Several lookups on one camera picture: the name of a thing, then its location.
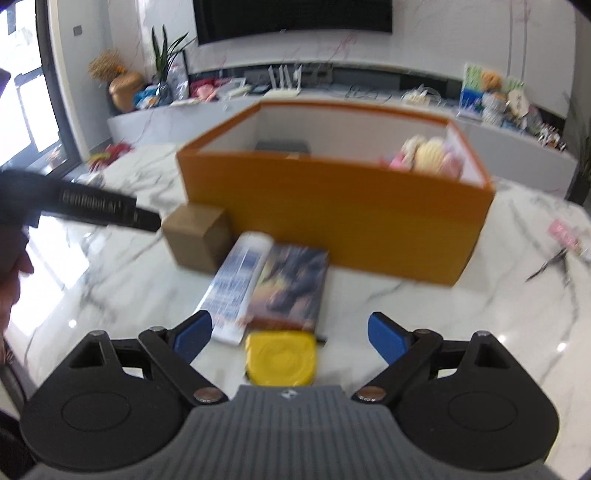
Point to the pink card packet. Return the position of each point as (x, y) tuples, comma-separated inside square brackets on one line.
[(561, 233)]

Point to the green potted plant right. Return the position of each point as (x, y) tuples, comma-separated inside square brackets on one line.
[(577, 140)]

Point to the red green feather toy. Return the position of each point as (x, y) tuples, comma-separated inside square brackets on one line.
[(109, 155)]

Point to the dark illustrated book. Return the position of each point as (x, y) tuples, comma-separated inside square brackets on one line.
[(288, 293)]

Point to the green blue picture board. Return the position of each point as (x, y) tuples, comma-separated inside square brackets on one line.
[(471, 93)]

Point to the black wall television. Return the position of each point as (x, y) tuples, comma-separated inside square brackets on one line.
[(219, 20)]

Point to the black box inside bin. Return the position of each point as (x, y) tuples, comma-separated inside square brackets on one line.
[(285, 146)]

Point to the round paper fan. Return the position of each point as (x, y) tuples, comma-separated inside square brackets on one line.
[(518, 104)]

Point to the white woven basket stack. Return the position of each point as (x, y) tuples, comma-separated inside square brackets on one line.
[(494, 107)]

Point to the white tube with blue label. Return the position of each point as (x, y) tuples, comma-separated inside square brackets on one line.
[(227, 297)]

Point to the green potted plant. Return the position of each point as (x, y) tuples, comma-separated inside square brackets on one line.
[(165, 53), (577, 140)]

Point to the large orange storage box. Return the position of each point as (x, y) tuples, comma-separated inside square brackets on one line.
[(339, 198)]

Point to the person's left hand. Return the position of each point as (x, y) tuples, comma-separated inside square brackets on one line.
[(14, 261)]

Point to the small brown cardboard box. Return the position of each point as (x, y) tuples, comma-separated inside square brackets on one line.
[(198, 236)]

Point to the green potted plant left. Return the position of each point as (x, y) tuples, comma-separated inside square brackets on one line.
[(165, 53)]

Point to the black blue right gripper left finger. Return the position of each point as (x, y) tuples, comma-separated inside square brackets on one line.
[(171, 352)]

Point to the small brown teddy bear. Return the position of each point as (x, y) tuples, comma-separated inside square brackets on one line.
[(491, 81)]

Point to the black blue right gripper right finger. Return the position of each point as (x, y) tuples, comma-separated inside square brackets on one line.
[(407, 353)]

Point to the white wifi router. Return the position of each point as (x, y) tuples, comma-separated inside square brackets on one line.
[(284, 83)]

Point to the white pink crochet bunny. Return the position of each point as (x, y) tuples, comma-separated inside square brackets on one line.
[(432, 156)]

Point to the white marble tv cabinet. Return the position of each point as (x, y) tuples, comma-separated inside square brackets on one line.
[(505, 153)]

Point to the gold round vase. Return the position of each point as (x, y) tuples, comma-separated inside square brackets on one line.
[(123, 88)]

